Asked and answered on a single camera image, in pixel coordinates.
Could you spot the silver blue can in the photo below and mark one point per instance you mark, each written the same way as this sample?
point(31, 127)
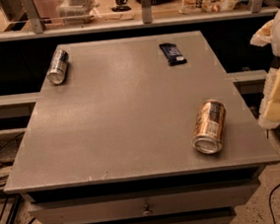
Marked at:
point(58, 66)

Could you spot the clear plastic container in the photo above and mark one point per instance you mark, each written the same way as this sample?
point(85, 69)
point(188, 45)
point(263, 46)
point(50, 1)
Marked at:
point(76, 11)

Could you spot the dark blue snack bar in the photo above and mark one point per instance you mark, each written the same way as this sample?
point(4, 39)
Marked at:
point(172, 54)

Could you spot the orange soda can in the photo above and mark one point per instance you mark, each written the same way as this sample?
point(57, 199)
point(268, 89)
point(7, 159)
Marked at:
point(209, 126)

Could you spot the grey drawer cabinet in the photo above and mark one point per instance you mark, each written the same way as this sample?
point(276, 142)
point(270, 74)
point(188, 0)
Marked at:
point(123, 123)

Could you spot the grey metal shelf rail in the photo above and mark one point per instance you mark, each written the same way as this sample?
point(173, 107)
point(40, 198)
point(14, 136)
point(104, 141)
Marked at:
point(21, 19)

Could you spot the upper grey drawer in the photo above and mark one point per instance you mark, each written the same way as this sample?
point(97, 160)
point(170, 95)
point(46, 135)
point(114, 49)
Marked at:
point(142, 204)

